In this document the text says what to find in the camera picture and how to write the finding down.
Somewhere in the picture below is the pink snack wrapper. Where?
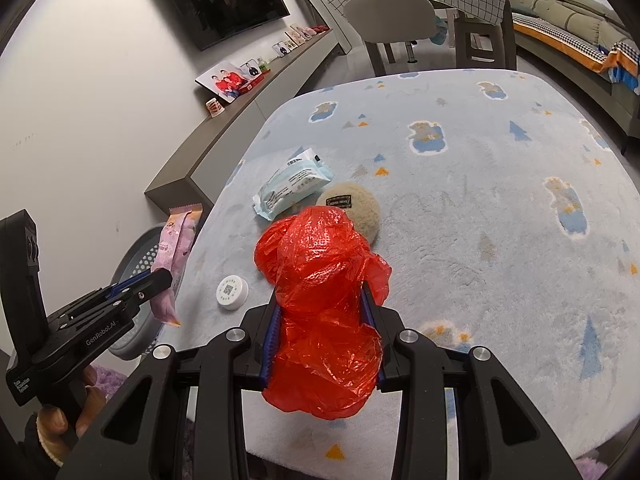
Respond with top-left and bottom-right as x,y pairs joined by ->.
150,204 -> 203,326

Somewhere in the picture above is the red plastic bag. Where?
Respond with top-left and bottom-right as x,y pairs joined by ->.
254,206 -> 392,420

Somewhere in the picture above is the beige plush ball keychain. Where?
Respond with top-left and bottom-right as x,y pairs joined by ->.
316,182 -> 381,245

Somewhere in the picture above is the grey perforated trash basket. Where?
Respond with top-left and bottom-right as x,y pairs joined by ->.
106,223 -> 174,361

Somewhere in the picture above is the person's left hand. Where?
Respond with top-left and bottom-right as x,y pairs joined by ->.
36,365 -> 106,466

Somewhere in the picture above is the white round bottle cap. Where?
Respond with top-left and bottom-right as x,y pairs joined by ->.
216,275 -> 250,311

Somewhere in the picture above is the long floating tv cabinet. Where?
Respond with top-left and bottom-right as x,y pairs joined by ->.
145,30 -> 338,214

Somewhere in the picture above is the red striped paper cup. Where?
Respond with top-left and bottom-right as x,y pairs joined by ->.
205,98 -> 224,118

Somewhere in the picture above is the light blue wipes packet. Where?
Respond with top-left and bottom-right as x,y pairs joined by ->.
253,148 -> 334,221

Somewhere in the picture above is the red flat box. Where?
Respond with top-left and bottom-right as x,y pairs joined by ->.
238,74 -> 266,94

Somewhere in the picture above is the light blue patterned table cover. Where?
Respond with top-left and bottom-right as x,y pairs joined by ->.
163,70 -> 639,456

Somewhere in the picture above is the leaning tall mirror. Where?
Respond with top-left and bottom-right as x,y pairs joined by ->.
307,0 -> 352,54

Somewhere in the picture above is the grey round back chair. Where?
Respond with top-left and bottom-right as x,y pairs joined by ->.
344,0 -> 437,77

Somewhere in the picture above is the green quilted sofa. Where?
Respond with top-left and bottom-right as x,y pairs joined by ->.
510,0 -> 639,138

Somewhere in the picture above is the checkered cloth covered table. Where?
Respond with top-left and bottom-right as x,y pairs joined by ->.
326,0 -> 519,71

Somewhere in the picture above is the family photo frame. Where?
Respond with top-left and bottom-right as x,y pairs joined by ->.
195,61 -> 250,103

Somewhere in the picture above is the small photo frame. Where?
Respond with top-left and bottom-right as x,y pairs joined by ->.
240,58 -> 262,80

